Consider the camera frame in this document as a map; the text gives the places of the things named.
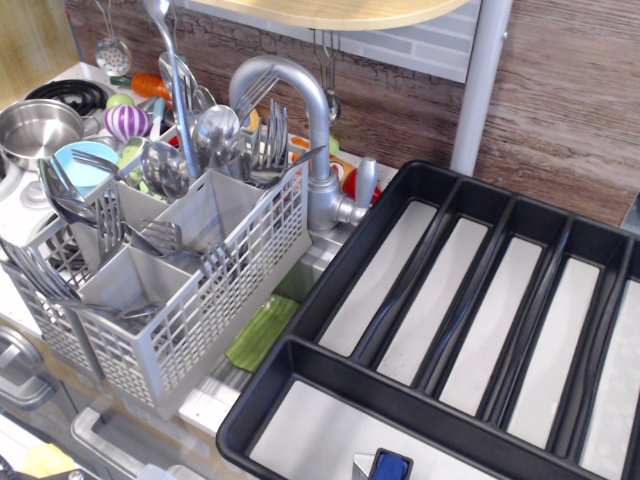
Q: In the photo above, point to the small steel spoon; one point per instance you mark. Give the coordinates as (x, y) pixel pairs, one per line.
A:
(157, 11)

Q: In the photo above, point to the large steel spoon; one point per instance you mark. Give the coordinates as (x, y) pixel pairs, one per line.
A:
(216, 136)

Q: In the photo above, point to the grey plastic cutlery basket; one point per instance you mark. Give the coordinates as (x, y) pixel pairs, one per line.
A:
(152, 329)

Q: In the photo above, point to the black cutlery tray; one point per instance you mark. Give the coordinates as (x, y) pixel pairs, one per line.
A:
(472, 331)

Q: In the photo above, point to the steel spoon at left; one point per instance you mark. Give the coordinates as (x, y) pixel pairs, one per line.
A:
(69, 206)

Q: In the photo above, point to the silver toy faucet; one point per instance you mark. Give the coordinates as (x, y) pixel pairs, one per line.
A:
(328, 205)

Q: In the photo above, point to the steel fork in middle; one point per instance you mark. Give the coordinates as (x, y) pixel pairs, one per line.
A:
(159, 237)

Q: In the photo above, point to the steel fork leaning right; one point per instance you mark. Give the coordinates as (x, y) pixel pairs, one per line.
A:
(257, 90)

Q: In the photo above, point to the tall steel fork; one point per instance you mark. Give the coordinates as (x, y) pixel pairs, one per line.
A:
(187, 82)

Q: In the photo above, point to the wooden round shelf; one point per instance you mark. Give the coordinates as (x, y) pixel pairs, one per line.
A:
(340, 15)

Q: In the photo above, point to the purple striped toy onion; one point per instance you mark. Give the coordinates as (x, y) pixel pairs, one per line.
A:
(127, 121)

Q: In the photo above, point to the blue and silver object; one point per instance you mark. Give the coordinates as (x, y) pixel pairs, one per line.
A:
(382, 465)

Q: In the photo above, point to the orange toy carrot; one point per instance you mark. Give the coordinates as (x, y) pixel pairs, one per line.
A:
(143, 84)

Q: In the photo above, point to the black stove burner coil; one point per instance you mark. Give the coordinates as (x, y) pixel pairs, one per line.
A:
(84, 97)

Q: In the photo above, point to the hanging steel skimmer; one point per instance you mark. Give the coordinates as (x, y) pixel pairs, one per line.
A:
(112, 55)

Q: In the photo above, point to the stainless steel pot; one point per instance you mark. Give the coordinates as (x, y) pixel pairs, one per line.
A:
(37, 128)

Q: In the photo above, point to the grey metal post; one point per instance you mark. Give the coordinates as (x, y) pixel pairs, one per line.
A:
(491, 34)

